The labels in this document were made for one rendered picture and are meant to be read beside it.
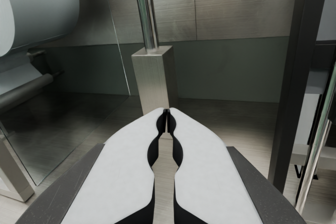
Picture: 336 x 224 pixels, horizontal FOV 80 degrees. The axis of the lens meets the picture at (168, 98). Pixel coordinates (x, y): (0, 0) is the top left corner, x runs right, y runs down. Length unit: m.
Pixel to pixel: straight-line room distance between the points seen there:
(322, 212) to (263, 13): 0.53
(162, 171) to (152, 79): 0.24
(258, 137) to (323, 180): 0.18
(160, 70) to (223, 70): 0.32
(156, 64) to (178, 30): 0.27
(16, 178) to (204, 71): 0.64
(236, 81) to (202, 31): 0.22
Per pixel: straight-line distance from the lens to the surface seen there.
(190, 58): 0.78
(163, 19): 0.78
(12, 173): 0.60
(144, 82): 0.56
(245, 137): 0.65
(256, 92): 0.81
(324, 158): 0.39
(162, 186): 0.52
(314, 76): 0.33
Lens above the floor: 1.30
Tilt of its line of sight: 27 degrees down
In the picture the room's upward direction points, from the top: 8 degrees counter-clockwise
